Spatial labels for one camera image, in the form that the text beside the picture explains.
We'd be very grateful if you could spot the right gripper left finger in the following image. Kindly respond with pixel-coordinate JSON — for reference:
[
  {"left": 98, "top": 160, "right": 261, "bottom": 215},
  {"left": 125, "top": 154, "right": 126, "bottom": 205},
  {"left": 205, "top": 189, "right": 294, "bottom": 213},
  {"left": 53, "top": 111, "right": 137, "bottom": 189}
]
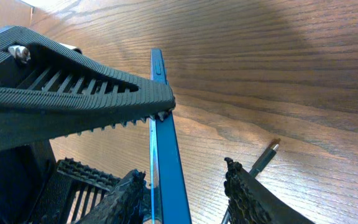
[{"left": 76, "top": 169, "right": 146, "bottom": 224}]

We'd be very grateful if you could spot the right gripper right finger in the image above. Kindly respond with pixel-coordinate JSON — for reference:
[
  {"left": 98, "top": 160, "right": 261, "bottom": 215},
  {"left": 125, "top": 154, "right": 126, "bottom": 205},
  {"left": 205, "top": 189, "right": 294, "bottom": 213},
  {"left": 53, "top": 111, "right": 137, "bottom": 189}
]
[{"left": 224, "top": 157, "right": 312, "bottom": 224}]

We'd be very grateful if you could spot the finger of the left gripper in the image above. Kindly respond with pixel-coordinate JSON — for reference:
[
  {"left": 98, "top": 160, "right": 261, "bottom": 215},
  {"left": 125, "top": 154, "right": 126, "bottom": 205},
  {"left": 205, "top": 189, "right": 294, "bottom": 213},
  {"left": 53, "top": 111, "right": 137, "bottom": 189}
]
[
  {"left": 0, "top": 26, "right": 176, "bottom": 151},
  {"left": 27, "top": 158, "right": 121, "bottom": 223}
]

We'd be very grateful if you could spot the blue Galaxy S25 smartphone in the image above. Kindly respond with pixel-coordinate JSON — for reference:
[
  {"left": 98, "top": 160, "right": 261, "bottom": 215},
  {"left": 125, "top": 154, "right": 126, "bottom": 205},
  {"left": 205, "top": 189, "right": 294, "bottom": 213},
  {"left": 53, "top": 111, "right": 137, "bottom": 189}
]
[{"left": 149, "top": 48, "right": 193, "bottom": 224}]

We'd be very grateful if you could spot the black USB charging cable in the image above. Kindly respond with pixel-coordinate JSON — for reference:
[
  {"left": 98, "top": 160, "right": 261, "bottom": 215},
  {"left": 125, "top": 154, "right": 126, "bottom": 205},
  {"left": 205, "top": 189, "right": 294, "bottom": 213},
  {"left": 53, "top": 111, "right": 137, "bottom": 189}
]
[{"left": 220, "top": 138, "right": 282, "bottom": 224}]

